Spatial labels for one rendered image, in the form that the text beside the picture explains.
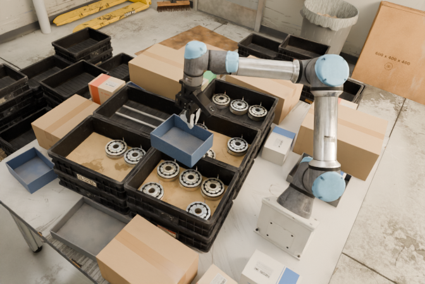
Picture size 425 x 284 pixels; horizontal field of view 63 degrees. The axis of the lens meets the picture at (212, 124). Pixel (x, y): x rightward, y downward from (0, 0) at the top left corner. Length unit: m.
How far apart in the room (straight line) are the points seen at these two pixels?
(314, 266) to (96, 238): 0.92
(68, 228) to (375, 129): 1.57
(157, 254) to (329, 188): 0.67
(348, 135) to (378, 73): 2.30
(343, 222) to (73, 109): 1.47
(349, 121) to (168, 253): 1.17
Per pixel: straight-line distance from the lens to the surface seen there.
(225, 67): 1.24
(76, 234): 1.64
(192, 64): 1.23
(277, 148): 1.85
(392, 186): 3.09
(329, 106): 1.32
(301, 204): 1.47
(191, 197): 1.53
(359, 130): 1.95
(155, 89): 2.20
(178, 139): 1.43
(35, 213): 1.77
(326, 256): 1.65
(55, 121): 1.93
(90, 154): 1.75
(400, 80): 4.13
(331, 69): 1.30
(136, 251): 1.38
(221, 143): 1.76
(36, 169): 1.94
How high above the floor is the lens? 2.06
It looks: 41 degrees down
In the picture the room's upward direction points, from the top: 5 degrees clockwise
